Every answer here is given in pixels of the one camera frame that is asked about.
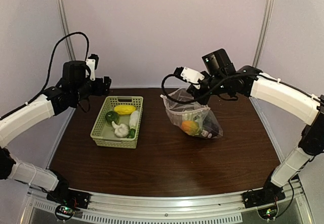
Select orange fake fruit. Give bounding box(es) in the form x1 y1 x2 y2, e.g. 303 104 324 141
181 121 200 136

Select white fake potato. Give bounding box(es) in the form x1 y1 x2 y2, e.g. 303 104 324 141
129 110 140 129

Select purple spotted fake eggplant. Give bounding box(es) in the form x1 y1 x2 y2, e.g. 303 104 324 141
200 118 223 139

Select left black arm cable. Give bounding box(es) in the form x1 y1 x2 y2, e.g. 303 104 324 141
25 31 91 105

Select left aluminium frame post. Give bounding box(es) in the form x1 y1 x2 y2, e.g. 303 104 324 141
56 0 75 60

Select yellow fake banana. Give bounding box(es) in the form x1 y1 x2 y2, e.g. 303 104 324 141
113 104 137 116

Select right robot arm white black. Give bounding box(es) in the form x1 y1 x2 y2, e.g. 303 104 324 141
181 49 323 195

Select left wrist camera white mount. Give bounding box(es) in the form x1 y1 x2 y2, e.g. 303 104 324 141
86 54 99 81

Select right aluminium frame post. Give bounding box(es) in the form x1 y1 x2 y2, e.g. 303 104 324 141
253 0 275 67

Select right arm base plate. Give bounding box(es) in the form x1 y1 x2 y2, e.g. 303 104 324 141
241 188 286 208

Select right black camera cable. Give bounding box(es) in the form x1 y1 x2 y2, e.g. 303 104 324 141
160 73 211 105

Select white fake cauliflower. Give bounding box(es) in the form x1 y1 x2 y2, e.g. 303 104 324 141
111 121 130 138

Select aluminium front rail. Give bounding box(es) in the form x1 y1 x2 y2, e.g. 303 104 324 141
18 179 314 223

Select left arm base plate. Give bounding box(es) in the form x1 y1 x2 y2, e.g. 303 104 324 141
43 189 91 210

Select aluminium frame post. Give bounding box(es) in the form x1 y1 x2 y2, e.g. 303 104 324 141
56 0 75 60
253 0 275 67

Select green plastic basket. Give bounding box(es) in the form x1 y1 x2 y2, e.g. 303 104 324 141
90 96 143 149

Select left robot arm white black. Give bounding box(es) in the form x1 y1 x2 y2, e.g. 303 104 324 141
1 59 111 191

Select clear zip top bag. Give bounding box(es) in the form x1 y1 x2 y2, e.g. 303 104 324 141
160 95 220 139

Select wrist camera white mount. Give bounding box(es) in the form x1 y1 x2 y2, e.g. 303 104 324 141
86 54 99 81
174 67 205 85

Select green yellow fake mango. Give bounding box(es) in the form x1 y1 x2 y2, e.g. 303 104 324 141
105 110 119 125

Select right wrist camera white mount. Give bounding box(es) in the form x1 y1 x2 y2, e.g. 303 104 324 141
174 67 205 85

